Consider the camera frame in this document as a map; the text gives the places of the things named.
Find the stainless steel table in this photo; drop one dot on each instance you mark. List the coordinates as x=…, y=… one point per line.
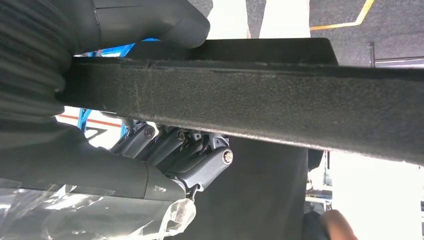
x=397, y=63

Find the red barrier belt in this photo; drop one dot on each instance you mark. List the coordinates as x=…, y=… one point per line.
x=99, y=122

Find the blue steel shelf rack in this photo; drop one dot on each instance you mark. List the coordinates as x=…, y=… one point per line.
x=112, y=51

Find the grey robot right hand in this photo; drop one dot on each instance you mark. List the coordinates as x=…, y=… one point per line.
x=82, y=165

